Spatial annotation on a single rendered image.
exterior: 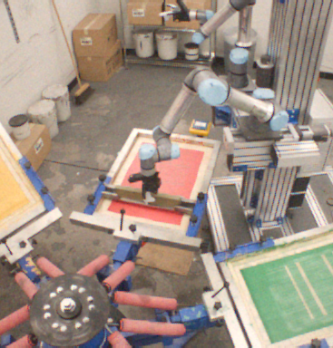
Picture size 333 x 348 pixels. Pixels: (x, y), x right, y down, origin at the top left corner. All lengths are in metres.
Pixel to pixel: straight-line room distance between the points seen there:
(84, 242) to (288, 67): 2.10
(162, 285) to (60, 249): 0.92
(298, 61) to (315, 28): 0.20
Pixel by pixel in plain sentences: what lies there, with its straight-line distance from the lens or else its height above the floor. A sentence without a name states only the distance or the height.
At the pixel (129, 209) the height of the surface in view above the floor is 0.95.
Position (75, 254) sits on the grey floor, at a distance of 3.16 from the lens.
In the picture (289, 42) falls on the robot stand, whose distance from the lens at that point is 2.11.
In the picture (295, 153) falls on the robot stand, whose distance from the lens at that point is 2.16.
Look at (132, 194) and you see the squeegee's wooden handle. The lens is 2.05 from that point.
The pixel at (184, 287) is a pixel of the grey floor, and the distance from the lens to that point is 2.88.
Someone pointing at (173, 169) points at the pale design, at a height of 0.95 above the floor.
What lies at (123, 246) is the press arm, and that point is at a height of 1.04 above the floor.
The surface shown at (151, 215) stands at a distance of 2.05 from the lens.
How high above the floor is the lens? 2.50
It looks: 44 degrees down
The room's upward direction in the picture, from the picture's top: 3 degrees counter-clockwise
